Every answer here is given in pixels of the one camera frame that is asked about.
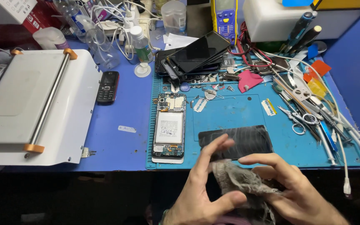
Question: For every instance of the white paper sheet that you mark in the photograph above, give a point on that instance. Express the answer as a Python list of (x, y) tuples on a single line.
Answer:
[(180, 40)]

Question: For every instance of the orange plastic card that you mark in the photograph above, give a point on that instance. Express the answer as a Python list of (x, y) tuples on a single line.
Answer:
[(319, 68)]

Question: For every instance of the yellow box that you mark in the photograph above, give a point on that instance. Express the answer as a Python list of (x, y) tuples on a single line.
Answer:
[(342, 3)]

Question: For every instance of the white phone back cover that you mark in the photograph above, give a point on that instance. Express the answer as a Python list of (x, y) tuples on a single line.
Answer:
[(167, 160)]

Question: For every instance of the red and black test leads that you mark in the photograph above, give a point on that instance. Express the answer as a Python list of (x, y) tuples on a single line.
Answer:
[(245, 53)]

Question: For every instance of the opened smartphone with white battery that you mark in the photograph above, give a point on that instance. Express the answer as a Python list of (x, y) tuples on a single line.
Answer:
[(168, 128)]

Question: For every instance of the blue silicone repair mat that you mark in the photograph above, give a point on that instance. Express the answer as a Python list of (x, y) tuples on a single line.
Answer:
[(230, 115)]

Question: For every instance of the person's left hand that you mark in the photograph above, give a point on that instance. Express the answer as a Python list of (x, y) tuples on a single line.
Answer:
[(195, 193)]

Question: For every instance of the small steel scissors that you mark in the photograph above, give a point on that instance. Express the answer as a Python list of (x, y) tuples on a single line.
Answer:
[(298, 120)]

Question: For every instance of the clear plastic water bottle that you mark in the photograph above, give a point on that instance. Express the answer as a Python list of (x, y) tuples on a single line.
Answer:
[(72, 18)]

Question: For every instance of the pink plastic pick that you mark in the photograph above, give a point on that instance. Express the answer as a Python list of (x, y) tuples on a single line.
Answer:
[(248, 79)]

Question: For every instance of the clear plastic jar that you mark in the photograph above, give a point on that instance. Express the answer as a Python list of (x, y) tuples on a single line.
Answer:
[(173, 18)]

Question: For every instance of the bare razor blade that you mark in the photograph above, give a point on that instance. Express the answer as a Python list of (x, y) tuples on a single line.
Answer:
[(200, 105)]

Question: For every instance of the scatter of small metal parts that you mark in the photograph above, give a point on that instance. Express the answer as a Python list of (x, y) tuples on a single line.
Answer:
[(217, 82)]

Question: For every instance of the person's right hand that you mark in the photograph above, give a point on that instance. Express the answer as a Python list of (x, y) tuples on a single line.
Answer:
[(302, 200)]

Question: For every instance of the round blue plastic pick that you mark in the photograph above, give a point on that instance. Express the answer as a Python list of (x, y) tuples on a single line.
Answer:
[(185, 87)]

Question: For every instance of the pile of tweezers and tools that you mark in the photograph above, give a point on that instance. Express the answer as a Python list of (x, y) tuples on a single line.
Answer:
[(327, 115)]

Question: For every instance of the small bottle with green label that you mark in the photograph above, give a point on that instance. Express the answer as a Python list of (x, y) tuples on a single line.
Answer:
[(142, 47)]

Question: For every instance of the white plastic container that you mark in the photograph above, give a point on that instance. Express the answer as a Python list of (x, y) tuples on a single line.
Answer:
[(267, 22)]

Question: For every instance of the yellow and blue multimeter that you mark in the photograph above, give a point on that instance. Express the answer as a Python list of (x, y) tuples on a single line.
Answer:
[(224, 18)]

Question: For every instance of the white screen separator machine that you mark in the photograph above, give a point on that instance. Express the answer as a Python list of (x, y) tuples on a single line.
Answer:
[(27, 106)]

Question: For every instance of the grey frayed cloth rag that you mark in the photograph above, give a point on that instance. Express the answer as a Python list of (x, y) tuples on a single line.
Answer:
[(236, 179)]

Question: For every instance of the clear spray bottle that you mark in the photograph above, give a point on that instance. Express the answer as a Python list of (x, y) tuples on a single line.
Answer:
[(102, 50)]

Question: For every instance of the white sticker label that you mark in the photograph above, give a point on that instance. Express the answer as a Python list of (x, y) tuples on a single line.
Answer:
[(127, 129)]

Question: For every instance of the white round cap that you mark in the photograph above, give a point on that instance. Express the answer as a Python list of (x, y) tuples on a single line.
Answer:
[(142, 70)]

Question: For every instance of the person's right fingers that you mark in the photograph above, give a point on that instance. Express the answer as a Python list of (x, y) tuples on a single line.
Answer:
[(267, 160)]

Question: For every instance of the white power strip with chargers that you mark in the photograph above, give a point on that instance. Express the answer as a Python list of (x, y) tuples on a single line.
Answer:
[(130, 18)]

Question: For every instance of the stack of black phone screens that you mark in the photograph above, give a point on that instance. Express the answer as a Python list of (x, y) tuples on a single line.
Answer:
[(195, 54)]

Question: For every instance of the razor blade in yellow wrapper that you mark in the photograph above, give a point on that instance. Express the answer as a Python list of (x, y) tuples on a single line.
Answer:
[(269, 107)]

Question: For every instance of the yellow plastic card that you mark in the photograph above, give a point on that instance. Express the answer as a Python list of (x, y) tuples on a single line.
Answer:
[(317, 87)]

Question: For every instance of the black phone screen glass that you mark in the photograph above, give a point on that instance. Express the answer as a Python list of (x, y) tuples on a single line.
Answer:
[(252, 137)]

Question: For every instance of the dark phone back cover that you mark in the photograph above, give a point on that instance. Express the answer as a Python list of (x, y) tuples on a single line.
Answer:
[(277, 64)]

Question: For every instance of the white bottle with purple label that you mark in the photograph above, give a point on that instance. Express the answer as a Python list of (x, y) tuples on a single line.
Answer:
[(50, 39)]

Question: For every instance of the red and white carton boxes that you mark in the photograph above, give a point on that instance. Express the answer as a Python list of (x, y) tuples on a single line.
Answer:
[(14, 11)]

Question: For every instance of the black keypad phone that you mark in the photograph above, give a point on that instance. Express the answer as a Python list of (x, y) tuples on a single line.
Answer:
[(107, 87)]

